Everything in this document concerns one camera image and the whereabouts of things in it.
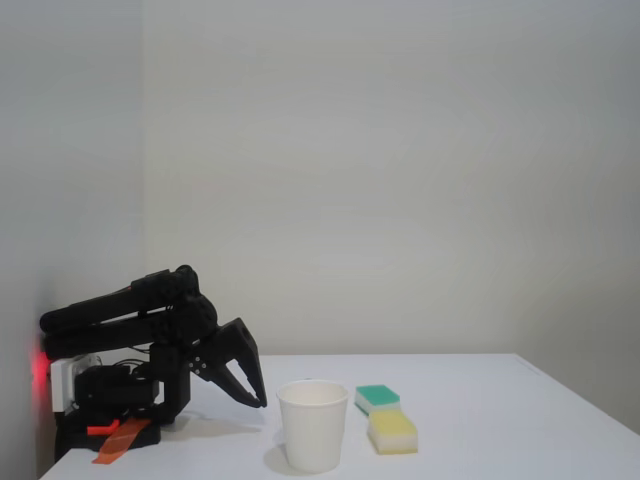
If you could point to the white electrical box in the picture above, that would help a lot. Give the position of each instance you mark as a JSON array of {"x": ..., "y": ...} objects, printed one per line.
[{"x": 62, "y": 380}]

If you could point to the yellow and white sponge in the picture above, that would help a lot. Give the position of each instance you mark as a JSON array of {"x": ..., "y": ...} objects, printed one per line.
[{"x": 392, "y": 430}]

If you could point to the orange table clamp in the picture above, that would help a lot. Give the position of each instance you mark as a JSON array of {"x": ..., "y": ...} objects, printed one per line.
[{"x": 120, "y": 440}]

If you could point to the white paper cup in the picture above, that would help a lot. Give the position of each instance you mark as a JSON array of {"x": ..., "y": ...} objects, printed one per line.
[{"x": 312, "y": 430}]

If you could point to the green and white sponge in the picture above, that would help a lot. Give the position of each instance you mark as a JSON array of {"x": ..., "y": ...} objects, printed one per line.
[{"x": 377, "y": 395}]

